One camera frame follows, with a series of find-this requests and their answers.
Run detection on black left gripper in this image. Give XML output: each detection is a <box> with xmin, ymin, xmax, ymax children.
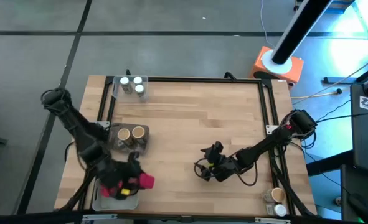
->
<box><xmin>101</xmin><ymin>159</ymin><xmax>147</xmax><ymax>200</ymax></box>

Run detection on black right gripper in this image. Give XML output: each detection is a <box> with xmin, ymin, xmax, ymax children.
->
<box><xmin>196</xmin><ymin>147</ymin><xmax>245</xmax><ymax>183</ymax></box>

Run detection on cups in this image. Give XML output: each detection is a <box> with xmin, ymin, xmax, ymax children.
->
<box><xmin>263</xmin><ymin>187</ymin><xmax>286</xmax><ymax>205</ymax></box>

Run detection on grey plastic bin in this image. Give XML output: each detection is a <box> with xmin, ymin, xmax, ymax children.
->
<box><xmin>92</xmin><ymin>176</ymin><xmax>140</xmax><ymax>212</ymax></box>

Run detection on smoky brown plastic bin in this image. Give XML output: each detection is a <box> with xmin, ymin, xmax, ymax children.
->
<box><xmin>106</xmin><ymin>123</ymin><xmax>150</xmax><ymax>156</ymax></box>

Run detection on clear plastic bin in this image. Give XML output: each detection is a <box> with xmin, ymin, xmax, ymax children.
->
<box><xmin>111</xmin><ymin>74</ymin><xmax>149</xmax><ymax>103</ymax></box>

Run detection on black crossbeam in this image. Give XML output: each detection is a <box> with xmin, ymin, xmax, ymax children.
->
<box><xmin>0</xmin><ymin>210</ymin><xmax>368</xmax><ymax>224</ymax></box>

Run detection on white round disc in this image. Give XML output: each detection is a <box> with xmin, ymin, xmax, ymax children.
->
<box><xmin>260</xmin><ymin>49</ymin><xmax>293</xmax><ymax>76</ymax></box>

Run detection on orange box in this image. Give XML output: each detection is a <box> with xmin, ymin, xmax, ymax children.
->
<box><xmin>248</xmin><ymin>45</ymin><xmax>305</xmax><ymax>90</ymax></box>

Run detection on beige rod with black knob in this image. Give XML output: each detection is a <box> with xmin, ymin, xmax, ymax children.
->
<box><xmin>291</xmin><ymin>88</ymin><xmax>342</xmax><ymax>100</ymax></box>

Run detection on black stand foot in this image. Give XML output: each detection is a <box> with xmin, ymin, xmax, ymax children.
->
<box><xmin>323</xmin><ymin>62</ymin><xmax>368</xmax><ymax>85</ymax></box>

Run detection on black rounded device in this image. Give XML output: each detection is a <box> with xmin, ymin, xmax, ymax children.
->
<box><xmin>347</xmin><ymin>192</ymin><xmax>368</xmax><ymax>218</ymax></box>

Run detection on black desk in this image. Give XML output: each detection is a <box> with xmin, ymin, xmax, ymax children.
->
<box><xmin>350</xmin><ymin>83</ymin><xmax>368</xmax><ymax>175</ymax></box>

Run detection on black pole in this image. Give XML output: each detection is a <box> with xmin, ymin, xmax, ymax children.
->
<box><xmin>270</xmin><ymin>0</ymin><xmax>336</xmax><ymax>65</ymax></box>

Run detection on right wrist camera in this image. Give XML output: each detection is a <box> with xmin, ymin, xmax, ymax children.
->
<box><xmin>210</xmin><ymin>141</ymin><xmax>224</xmax><ymax>156</ymax></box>

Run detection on silver beam bracket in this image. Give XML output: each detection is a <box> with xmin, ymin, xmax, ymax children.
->
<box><xmin>254</xmin><ymin>217</ymin><xmax>292</xmax><ymax>224</ymax></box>
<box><xmin>82</xmin><ymin>213</ymin><xmax>118</xmax><ymax>222</ymax></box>

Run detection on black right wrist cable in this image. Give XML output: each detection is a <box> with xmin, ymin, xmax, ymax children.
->
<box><xmin>235</xmin><ymin>160</ymin><xmax>259</xmax><ymax>187</ymax></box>

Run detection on black aluminium table frame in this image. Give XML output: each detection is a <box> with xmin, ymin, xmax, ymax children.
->
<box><xmin>59</xmin><ymin>75</ymin><xmax>317</xmax><ymax>218</ymax></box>

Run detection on white floor cable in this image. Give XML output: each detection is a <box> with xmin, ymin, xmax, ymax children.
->
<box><xmin>259</xmin><ymin>0</ymin><xmax>275</xmax><ymax>48</ymax></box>

